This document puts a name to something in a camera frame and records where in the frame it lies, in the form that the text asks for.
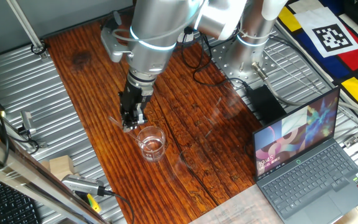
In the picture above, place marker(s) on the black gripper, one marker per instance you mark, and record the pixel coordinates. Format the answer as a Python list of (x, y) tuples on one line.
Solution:
[(134, 98)]

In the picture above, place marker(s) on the large wooden block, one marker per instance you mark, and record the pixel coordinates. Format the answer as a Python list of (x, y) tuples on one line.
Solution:
[(61, 166)]

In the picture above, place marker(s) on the white printed marker sheet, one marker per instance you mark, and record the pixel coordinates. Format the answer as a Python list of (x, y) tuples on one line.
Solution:
[(331, 37)]

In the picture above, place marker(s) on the white power strip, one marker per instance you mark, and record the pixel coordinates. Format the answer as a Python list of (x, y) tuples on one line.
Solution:
[(181, 38)]

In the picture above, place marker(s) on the black power adapter brick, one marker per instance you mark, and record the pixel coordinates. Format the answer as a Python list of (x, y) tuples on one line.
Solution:
[(266, 104)]

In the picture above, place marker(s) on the clear glass stirring rod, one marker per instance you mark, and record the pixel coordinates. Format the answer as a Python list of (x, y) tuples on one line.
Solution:
[(115, 120)]

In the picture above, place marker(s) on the grey open laptop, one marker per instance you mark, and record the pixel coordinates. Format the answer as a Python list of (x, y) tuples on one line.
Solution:
[(306, 177)]

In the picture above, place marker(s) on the small wooden block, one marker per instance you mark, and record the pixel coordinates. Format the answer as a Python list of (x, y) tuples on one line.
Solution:
[(45, 165)]

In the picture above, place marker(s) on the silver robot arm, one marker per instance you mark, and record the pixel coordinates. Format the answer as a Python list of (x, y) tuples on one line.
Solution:
[(154, 25)]

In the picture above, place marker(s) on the yellow box green button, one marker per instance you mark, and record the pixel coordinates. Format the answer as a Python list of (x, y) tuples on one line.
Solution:
[(93, 203)]

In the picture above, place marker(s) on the aluminium frame beam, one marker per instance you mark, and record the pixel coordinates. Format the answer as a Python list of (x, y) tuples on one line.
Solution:
[(26, 174)]

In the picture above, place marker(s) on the clear glass beaker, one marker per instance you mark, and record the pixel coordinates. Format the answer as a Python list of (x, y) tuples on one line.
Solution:
[(151, 146)]

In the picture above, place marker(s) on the black computer keyboard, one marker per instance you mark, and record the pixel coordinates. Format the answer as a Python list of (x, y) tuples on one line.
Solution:
[(11, 205)]

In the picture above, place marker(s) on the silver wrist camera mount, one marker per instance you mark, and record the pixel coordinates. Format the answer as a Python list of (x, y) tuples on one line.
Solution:
[(112, 43)]

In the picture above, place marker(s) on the slanted aluminium pole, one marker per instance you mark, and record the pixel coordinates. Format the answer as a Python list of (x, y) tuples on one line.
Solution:
[(23, 23)]

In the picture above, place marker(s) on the colourful block pattern cloth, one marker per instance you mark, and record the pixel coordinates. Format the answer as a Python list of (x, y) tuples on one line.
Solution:
[(353, 59)]

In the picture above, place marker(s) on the perforated aluminium base plate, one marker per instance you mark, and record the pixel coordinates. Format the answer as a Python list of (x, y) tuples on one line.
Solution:
[(222, 62)]

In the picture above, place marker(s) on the brown wooden board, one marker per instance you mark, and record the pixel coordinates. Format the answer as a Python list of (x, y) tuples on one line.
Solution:
[(197, 155)]

